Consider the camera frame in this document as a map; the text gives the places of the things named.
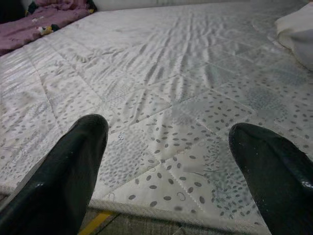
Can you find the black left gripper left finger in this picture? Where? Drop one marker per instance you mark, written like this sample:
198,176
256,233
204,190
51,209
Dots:
56,183

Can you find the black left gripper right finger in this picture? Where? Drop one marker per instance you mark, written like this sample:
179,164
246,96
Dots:
276,183

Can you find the white quilted mattress pad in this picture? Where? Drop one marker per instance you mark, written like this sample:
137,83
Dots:
156,73

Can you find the white pillow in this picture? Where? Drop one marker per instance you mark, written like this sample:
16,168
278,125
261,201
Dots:
298,31

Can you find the pink cartoon print blanket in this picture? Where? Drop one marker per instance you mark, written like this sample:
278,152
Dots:
19,34

